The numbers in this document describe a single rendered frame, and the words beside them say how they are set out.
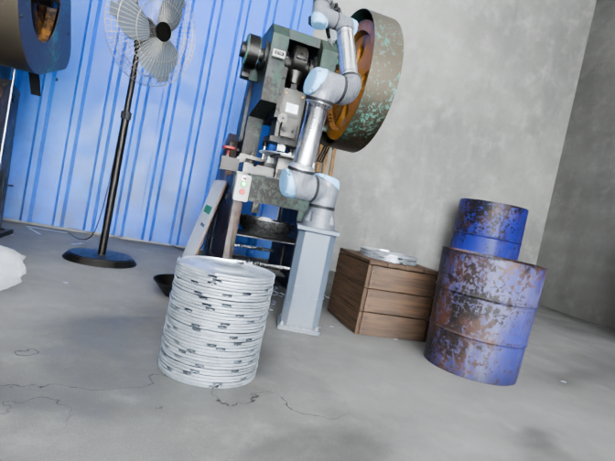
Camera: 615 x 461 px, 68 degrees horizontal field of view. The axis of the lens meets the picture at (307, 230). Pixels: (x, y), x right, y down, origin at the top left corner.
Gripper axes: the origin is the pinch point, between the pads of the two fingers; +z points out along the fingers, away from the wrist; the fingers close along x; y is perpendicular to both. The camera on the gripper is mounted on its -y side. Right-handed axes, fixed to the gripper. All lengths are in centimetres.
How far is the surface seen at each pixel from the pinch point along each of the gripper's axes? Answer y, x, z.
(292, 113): -28.0, -29.6, 28.6
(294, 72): -26.9, -5.9, 25.9
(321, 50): -11.1, 6.1, 26.3
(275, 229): -37, -96, 33
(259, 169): -43, -64, 21
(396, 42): 31.3, 3.5, 22.2
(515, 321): 78, -140, -18
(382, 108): 23.1, -30.4, 28.7
